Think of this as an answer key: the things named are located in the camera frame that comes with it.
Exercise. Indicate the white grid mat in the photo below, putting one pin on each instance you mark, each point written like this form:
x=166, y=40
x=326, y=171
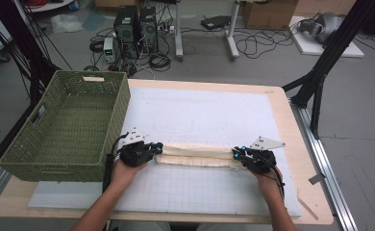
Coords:
x=208, y=112

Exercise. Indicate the person's left hand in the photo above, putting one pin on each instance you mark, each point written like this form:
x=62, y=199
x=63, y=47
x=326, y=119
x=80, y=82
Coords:
x=124, y=174

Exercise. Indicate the large black computer tower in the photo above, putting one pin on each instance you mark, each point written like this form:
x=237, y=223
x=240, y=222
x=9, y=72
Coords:
x=126, y=29

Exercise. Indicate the cream egg print cloth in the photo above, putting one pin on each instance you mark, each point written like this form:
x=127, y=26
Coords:
x=195, y=154

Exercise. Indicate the black flat device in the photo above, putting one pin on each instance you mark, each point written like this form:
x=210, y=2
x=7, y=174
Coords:
x=215, y=22

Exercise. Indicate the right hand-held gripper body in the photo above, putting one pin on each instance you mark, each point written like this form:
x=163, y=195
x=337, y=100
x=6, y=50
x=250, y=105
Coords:
x=261, y=157

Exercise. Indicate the thin wooden stick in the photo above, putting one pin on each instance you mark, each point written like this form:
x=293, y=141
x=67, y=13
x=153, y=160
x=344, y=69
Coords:
x=309, y=209

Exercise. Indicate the person's grey trousers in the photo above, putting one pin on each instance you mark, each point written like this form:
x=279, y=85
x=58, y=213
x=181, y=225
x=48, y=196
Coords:
x=150, y=226

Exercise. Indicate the aluminium rail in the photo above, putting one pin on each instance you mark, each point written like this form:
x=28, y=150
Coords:
x=326, y=166

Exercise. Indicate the green woven basket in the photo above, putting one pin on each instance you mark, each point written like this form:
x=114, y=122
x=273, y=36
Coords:
x=80, y=122

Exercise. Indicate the slim black computer tower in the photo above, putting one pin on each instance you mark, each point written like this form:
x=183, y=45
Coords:
x=148, y=29

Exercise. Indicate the grey headset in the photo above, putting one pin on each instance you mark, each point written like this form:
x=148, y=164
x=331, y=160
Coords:
x=323, y=25

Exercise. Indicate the clear plastic bag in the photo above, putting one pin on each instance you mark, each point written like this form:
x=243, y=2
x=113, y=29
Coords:
x=66, y=23

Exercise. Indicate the person's right hand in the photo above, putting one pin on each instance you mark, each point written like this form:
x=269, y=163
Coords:
x=267, y=183

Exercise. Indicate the white floor board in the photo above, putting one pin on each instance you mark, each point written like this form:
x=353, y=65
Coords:
x=307, y=46

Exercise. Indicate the white power supply unit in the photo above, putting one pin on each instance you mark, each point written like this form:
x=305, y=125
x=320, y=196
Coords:
x=108, y=48

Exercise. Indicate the white desk leg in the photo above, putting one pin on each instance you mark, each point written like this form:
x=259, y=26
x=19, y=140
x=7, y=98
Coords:
x=178, y=32
x=231, y=38

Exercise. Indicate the teal floor sheet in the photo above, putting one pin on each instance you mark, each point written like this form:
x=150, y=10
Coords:
x=94, y=20

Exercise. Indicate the grey tape piece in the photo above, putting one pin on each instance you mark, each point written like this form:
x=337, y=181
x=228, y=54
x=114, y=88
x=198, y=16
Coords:
x=316, y=179

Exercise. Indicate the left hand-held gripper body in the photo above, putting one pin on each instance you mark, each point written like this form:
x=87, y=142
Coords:
x=134, y=152

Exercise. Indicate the large cardboard box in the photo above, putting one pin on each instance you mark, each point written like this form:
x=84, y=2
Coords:
x=269, y=14

